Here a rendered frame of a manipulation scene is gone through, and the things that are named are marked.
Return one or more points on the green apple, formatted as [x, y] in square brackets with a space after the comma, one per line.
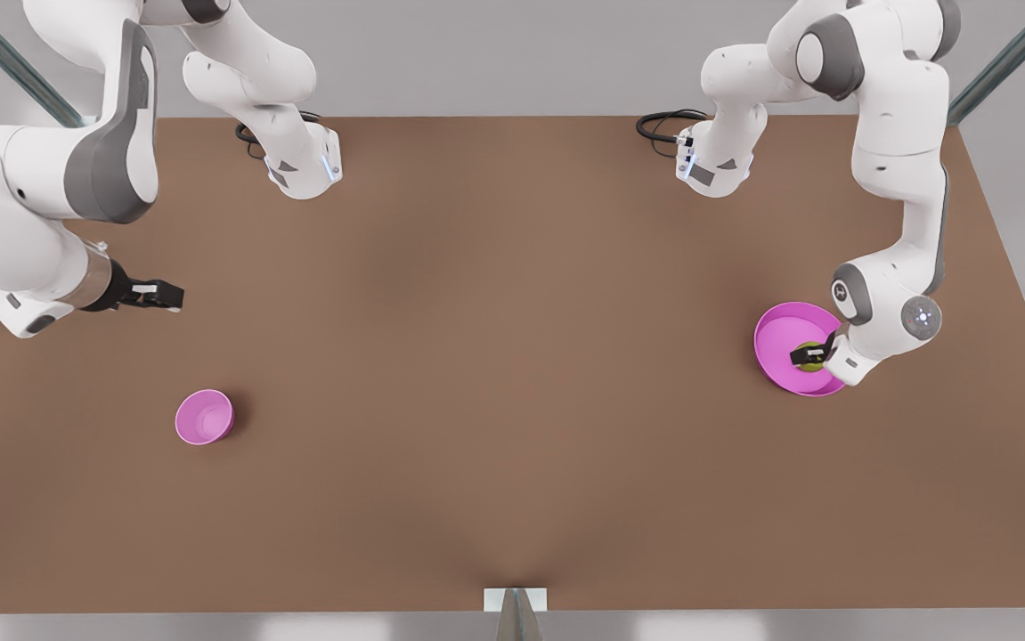
[808, 355]

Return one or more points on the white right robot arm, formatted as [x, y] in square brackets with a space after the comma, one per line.
[49, 169]

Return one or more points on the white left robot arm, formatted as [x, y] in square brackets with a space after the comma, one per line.
[899, 133]

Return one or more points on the pink plate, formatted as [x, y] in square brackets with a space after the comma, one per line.
[784, 347]

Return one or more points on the pink bowl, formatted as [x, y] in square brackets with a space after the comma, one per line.
[204, 417]

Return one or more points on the silver frame post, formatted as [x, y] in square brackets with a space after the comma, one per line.
[516, 614]
[1006, 58]
[9, 58]

